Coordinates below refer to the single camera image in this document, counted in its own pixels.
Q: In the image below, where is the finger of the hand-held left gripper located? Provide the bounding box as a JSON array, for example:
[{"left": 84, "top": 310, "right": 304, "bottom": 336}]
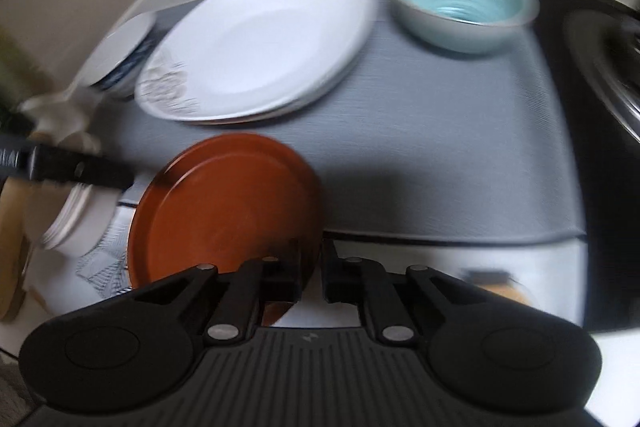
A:
[{"left": 0, "top": 142, "right": 135, "bottom": 204}]

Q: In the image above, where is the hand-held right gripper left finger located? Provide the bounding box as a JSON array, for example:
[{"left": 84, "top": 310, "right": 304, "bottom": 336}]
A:
[{"left": 145, "top": 251, "right": 307, "bottom": 342}]

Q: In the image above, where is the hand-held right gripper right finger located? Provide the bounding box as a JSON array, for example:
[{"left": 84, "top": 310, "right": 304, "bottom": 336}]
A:
[{"left": 321, "top": 238, "right": 482, "bottom": 346}]

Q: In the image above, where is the brown plate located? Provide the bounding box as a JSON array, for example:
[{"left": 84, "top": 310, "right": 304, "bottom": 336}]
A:
[{"left": 127, "top": 133, "right": 323, "bottom": 328}]

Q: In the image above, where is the stack of white dishes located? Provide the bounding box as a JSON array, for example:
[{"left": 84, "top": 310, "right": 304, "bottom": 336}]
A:
[{"left": 40, "top": 184, "right": 121, "bottom": 254}]

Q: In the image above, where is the wooden board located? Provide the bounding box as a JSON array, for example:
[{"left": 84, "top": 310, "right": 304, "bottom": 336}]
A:
[{"left": 0, "top": 179, "right": 40, "bottom": 323}]

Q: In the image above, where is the blue patterned white bowl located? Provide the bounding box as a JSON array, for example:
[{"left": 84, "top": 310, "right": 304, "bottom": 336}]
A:
[{"left": 80, "top": 14, "right": 158, "bottom": 101}]

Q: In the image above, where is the orange object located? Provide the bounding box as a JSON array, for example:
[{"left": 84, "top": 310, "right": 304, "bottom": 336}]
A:
[{"left": 462, "top": 269, "right": 531, "bottom": 306}]

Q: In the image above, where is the grey drying mat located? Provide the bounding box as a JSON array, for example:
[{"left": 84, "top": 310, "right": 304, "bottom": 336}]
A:
[{"left": 107, "top": 0, "right": 588, "bottom": 244}]

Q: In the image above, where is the large white patterned plate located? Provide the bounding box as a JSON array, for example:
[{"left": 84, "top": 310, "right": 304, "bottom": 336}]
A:
[{"left": 134, "top": 0, "right": 377, "bottom": 122}]

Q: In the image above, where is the teal glazed bowl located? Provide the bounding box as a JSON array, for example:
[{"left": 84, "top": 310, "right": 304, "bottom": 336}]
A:
[{"left": 387, "top": 0, "right": 541, "bottom": 54}]

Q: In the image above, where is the stainless steel sink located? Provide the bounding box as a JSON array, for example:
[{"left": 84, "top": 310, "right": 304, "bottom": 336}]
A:
[{"left": 562, "top": 7, "right": 640, "bottom": 148}]

